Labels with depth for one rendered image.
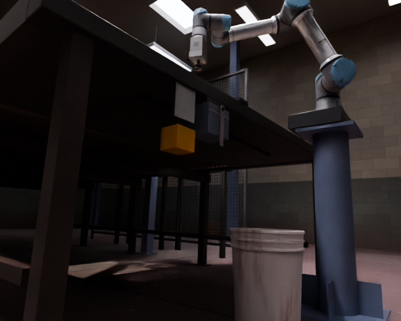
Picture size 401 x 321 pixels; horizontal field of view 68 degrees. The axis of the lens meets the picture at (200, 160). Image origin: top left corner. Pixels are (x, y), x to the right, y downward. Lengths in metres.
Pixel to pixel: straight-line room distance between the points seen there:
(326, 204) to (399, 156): 4.81
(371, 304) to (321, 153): 0.70
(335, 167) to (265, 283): 0.68
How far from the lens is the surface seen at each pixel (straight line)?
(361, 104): 6.63
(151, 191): 3.51
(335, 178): 1.56
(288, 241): 1.18
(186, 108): 1.06
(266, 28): 1.80
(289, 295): 1.23
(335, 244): 1.54
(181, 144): 0.97
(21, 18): 0.93
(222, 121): 1.16
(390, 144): 6.36
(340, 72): 1.59
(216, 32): 1.67
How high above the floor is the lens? 0.40
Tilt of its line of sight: 11 degrees up
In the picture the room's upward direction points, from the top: 2 degrees clockwise
